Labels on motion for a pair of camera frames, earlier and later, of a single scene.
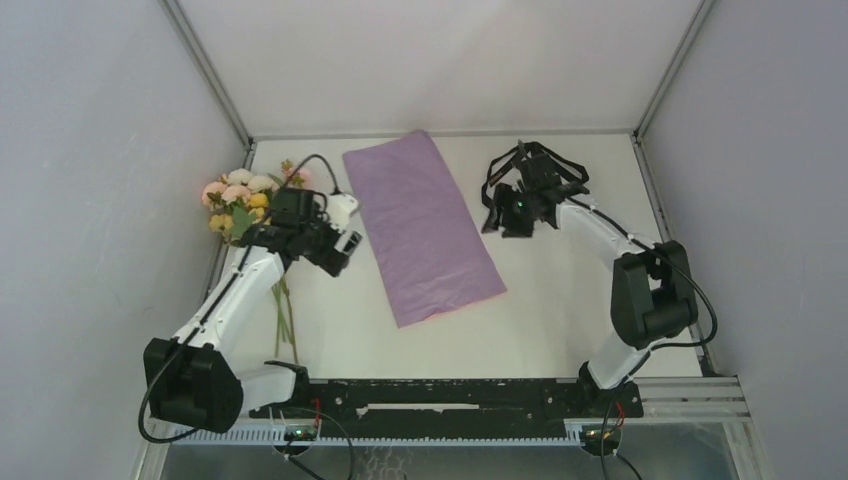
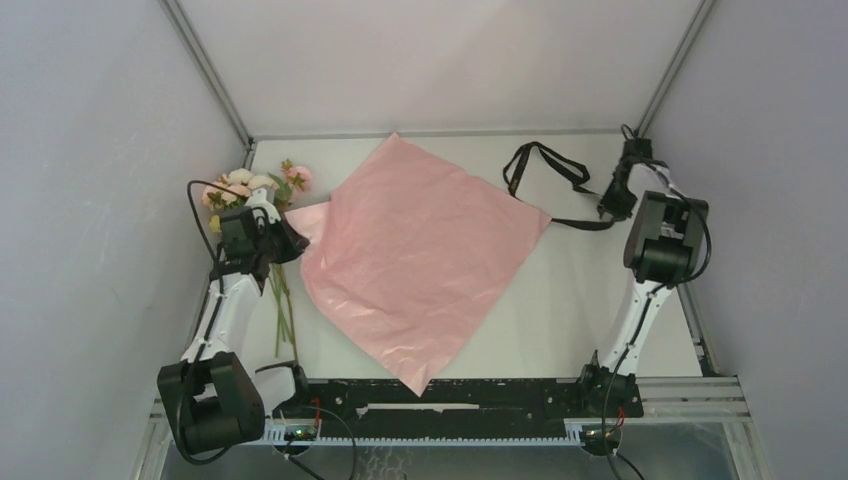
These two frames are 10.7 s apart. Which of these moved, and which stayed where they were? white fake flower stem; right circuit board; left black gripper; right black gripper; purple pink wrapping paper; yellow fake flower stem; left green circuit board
Moved: left black gripper; purple pink wrapping paper; right black gripper
Stayed: right circuit board; left green circuit board; yellow fake flower stem; white fake flower stem
